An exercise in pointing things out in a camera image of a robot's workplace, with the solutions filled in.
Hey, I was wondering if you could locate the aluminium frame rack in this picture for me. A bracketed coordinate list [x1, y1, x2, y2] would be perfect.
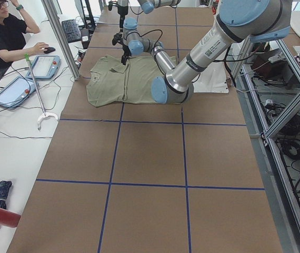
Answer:
[228, 32, 300, 252]

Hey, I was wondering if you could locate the folded dark blue umbrella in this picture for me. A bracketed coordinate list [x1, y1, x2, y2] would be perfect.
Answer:
[0, 181, 12, 209]

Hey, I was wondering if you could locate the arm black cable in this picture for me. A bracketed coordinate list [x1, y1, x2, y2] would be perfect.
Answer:
[139, 28, 164, 48]

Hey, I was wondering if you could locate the black power adapter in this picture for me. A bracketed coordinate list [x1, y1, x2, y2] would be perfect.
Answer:
[80, 28, 90, 49]

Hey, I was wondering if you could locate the black keyboard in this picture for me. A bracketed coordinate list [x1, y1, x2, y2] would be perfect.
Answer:
[61, 19, 81, 43]

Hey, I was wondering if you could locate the teach pendant tablet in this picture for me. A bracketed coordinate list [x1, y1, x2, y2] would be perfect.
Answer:
[28, 55, 61, 81]
[0, 76, 36, 109]

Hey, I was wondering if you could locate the white reacher grabber stick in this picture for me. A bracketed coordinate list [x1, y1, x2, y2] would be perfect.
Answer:
[24, 54, 58, 131]

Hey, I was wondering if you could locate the near teach pendant tablet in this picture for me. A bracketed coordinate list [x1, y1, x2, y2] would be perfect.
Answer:
[0, 76, 36, 109]

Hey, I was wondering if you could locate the green long-sleeve shirt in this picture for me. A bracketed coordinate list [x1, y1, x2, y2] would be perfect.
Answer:
[86, 55, 162, 107]

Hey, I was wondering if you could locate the white pedestal column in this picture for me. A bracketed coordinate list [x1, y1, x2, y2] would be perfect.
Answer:
[192, 0, 231, 94]

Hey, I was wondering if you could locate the black computer mouse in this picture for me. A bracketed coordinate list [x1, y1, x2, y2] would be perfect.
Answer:
[44, 47, 55, 54]

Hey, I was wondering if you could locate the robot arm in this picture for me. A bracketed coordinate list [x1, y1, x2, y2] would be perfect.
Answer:
[120, 0, 292, 104]
[112, 0, 181, 32]

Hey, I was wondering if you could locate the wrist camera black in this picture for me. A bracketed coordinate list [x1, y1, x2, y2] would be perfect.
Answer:
[108, 1, 118, 11]
[112, 33, 123, 46]

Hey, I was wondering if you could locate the person in black shirt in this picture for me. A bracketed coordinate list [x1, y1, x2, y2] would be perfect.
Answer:
[0, 1, 49, 79]

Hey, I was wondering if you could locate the aluminium frame post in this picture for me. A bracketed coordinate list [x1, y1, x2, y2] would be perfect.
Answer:
[41, 0, 80, 81]

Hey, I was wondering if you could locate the far teach pendant tablet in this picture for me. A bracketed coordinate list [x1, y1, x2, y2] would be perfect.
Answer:
[28, 55, 61, 81]

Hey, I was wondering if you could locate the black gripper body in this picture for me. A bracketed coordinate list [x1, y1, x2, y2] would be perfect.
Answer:
[123, 45, 131, 57]
[117, 5, 128, 16]

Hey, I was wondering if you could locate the red cylinder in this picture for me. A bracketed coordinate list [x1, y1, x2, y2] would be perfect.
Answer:
[0, 204, 22, 228]

